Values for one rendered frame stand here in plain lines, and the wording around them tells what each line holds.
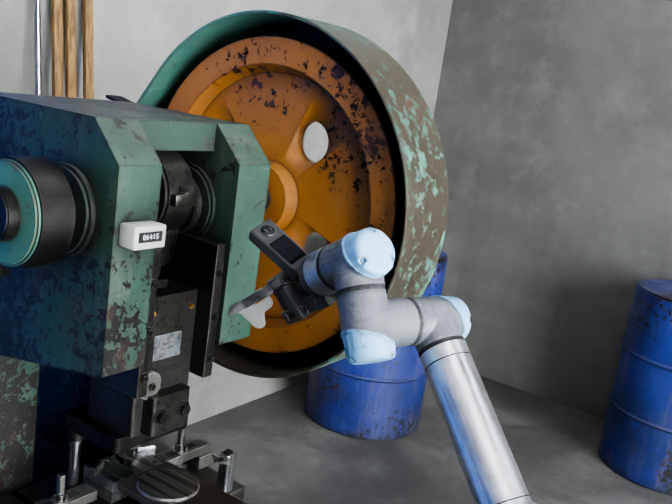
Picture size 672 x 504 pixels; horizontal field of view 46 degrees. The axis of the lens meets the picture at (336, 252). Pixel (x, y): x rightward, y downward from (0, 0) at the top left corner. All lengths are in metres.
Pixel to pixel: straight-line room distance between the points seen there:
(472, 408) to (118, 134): 0.73
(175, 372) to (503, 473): 0.75
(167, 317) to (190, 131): 0.36
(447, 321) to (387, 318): 0.11
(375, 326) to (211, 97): 0.97
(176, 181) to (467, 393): 0.68
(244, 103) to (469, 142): 3.04
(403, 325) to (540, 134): 3.54
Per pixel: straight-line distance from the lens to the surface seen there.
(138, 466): 1.76
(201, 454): 1.91
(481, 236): 4.80
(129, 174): 1.36
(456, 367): 1.19
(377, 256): 1.15
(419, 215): 1.61
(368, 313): 1.14
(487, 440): 1.17
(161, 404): 1.60
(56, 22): 2.76
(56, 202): 1.34
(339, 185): 1.73
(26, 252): 1.35
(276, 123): 1.84
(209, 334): 1.62
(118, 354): 1.45
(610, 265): 4.56
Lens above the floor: 1.61
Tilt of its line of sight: 12 degrees down
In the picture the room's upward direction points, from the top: 8 degrees clockwise
